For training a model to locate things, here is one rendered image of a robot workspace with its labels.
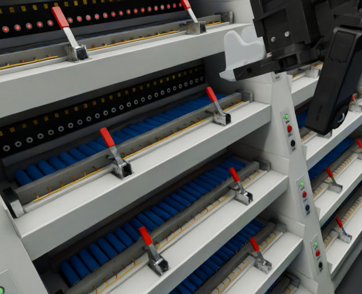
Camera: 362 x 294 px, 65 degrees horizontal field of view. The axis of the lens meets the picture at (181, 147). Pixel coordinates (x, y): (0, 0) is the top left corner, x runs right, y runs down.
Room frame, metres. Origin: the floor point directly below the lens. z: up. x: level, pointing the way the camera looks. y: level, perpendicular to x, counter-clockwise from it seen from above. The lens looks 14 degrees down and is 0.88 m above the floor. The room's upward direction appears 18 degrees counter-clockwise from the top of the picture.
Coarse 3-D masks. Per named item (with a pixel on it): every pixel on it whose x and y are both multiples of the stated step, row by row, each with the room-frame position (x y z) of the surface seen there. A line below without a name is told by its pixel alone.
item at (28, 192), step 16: (240, 96) 0.74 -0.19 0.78; (192, 112) 0.66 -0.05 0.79; (160, 128) 0.59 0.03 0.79; (176, 128) 0.62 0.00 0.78; (128, 144) 0.54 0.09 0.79; (144, 144) 0.57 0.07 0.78; (80, 160) 0.50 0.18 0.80; (96, 160) 0.50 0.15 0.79; (48, 176) 0.46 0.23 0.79; (64, 176) 0.47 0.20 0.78; (80, 176) 0.49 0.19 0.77; (16, 192) 0.43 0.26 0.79; (32, 192) 0.44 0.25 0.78
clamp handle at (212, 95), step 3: (207, 87) 0.64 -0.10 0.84; (210, 87) 0.65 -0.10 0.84; (207, 90) 0.64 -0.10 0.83; (210, 90) 0.64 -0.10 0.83; (207, 93) 0.64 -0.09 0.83; (210, 93) 0.64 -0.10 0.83; (213, 93) 0.64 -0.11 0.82; (210, 96) 0.64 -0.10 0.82; (213, 96) 0.64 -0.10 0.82; (213, 99) 0.63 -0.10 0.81; (216, 99) 0.64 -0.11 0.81; (213, 102) 0.64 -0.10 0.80; (216, 102) 0.64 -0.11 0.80; (216, 105) 0.63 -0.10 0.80; (219, 105) 0.64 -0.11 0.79; (219, 108) 0.63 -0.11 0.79; (219, 111) 0.63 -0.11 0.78; (222, 111) 0.63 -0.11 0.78; (219, 114) 0.64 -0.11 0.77; (222, 114) 0.63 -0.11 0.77
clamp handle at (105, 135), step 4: (104, 128) 0.49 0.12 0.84; (100, 132) 0.49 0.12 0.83; (104, 132) 0.49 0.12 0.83; (108, 132) 0.49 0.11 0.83; (104, 136) 0.48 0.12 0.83; (108, 136) 0.49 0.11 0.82; (104, 140) 0.49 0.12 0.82; (108, 140) 0.48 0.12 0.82; (112, 140) 0.49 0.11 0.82; (108, 144) 0.48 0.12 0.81; (112, 144) 0.48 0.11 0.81; (112, 148) 0.48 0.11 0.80; (112, 152) 0.48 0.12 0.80; (116, 152) 0.48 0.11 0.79; (116, 156) 0.48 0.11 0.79; (116, 160) 0.48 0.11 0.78; (120, 160) 0.48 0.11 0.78; (120, 164) 0.47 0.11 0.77
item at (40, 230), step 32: (256, 96) 0.73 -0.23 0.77; (96, 128) 0.63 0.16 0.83; (224, 128) 0.60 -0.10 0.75; (256, 128) 0.68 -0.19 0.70; (160, 160) 0.51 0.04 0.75; (192, 160) 0.55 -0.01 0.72; (0, 192) 0.48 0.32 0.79; (96, 192) 0.44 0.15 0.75; (128, 192) 0.46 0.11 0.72; (32, 224) 0.38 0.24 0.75; (64, 224) 0.40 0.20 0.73; (32, 256) 0.37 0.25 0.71
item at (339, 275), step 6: (360, 240) 0.98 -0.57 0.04; (354, 246) 0.95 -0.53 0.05; (360, 246) 0.97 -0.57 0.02; (354, 252) 0.94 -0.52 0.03; (348, 258) 0.91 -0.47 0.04; (354, 258) 0.94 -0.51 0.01; (342, 264) 0.88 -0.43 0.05; (348, 264) 0.90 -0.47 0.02; (342, 270) 0.88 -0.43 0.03; (336, 276) 0.85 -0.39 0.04; (342, 276) 0.87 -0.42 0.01; (336, 282) 0.84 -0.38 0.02
